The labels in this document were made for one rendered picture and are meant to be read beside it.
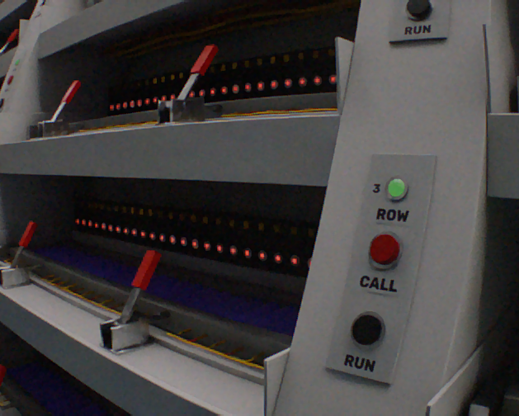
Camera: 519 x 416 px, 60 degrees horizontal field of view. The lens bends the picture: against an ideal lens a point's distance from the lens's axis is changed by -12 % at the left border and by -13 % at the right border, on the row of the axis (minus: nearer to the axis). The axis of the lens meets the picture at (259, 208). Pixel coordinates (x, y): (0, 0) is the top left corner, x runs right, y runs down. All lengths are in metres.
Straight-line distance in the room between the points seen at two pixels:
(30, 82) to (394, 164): 0.67
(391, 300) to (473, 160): 0.08
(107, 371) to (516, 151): 0.34
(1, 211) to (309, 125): 0.59
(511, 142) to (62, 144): 0.47
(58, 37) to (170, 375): 0.56
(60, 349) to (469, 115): 0.41
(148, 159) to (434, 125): 0.26
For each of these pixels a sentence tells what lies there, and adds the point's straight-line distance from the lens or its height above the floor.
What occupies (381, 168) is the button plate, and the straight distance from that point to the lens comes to 0.28.
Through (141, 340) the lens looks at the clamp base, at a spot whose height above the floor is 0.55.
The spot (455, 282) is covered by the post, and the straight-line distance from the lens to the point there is 0.25.
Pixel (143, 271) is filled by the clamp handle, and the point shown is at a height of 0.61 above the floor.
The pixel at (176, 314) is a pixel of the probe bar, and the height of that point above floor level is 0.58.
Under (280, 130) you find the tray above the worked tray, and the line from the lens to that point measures 0.34.
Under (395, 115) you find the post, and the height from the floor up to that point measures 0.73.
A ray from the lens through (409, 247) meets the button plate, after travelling 0.26.
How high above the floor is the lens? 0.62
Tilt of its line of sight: 10 degrees up
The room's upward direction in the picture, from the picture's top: 13 degrees clockwise
